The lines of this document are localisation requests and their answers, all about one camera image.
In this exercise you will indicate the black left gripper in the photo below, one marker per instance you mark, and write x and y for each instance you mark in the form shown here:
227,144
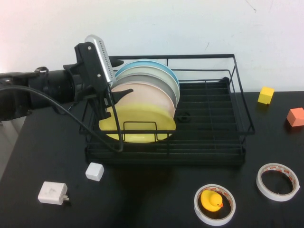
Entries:
88,66

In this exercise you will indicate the yellow plate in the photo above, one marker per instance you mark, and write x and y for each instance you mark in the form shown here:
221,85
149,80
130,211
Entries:
142,114

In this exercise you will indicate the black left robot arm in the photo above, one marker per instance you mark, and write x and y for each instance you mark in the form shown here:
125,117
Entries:
54,85

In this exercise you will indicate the blue plate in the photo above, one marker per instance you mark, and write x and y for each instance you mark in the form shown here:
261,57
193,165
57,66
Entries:
137,64

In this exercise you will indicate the pink plate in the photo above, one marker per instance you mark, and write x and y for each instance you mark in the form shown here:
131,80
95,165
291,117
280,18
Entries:
147,97

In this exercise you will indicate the grey plate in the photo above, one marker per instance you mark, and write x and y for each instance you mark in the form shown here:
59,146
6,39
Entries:
154,79

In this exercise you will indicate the pale green plate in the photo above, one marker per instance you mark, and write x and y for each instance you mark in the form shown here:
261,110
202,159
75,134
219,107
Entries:
156,71

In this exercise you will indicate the white cube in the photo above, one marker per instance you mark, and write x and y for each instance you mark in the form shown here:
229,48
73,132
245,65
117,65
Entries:
95,171

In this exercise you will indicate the white power adapter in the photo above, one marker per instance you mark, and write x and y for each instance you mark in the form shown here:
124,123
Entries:
51,192

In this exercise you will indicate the yellow cube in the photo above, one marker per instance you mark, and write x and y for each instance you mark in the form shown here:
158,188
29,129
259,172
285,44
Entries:
265,95

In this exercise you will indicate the white double-sided tape roll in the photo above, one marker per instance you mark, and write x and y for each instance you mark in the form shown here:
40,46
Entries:
197,206
260,187

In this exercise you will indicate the yellow rubber duck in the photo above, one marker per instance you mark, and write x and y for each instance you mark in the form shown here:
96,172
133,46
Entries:
210,200

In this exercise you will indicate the orange cube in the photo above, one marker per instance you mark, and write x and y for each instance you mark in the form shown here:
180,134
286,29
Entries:
295,117

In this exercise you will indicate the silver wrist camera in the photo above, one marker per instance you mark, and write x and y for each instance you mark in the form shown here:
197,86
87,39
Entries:
102,54

